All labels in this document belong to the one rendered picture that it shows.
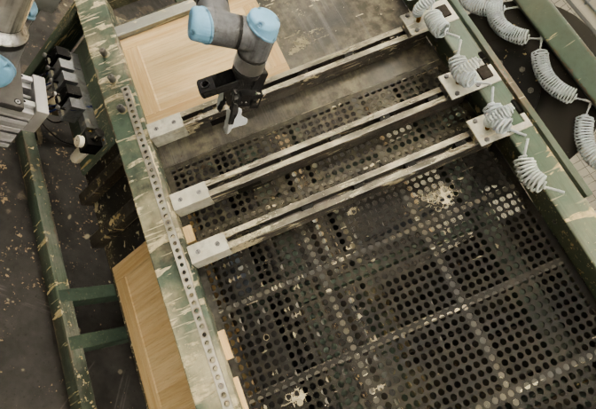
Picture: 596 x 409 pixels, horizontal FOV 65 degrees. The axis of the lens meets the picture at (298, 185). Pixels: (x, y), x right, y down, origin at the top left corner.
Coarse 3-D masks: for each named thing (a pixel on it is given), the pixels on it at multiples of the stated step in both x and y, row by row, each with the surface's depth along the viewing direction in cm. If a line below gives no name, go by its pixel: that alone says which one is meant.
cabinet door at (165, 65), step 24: (240, 0) 190; (168, 24) 188; (144, 48) 185; (168, 48) 184; (192, 48) 184; (216, 48) 183; (144, 72) 181; (168, 72) 180; (192, 72) 180; (216, 72) 179; (144, 96) 177; (168, 96) 177; (192, 96) 176; (216, 96) 175
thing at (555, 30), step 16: (528, 0) 192; (544, 0) 189; (528, 16) 192; (544, 16) 188; (560, 16) 185; (544, 32) 188; (560, 32) 185; (560, 48) 184; (576, 48) 181; (576, 64) 180; (592, 64) 177; (576, 80) 180; (592, 80) 177; (592, 96) 177; (400, 144) 208; (368, 160) 211
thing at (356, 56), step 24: (432, 0) 158; (408, 24) 170; (360, 48) 173; (384, 48) 172; (408, 48) 178; (288, 72) 170; (312, 72) 170; (336, 72) 174; (264, 96) 169; (168, 120) 166; (192, 120) 166; (216, 120) 170
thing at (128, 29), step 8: (192, 0) 189; (168, 8) 189; (176, 8) 188; (184, 8) 188; (144, 16) 188; (152, 16) 188; (160, 16) 187; (168, 16) 187; (176, 16) 188; (128, 24) 187; (136, 24) 187; (144, 24) 186; (152, 24) 187; (160, 24) 188; (120, 32) 186; (128, 32) 186; (136, 32) 187
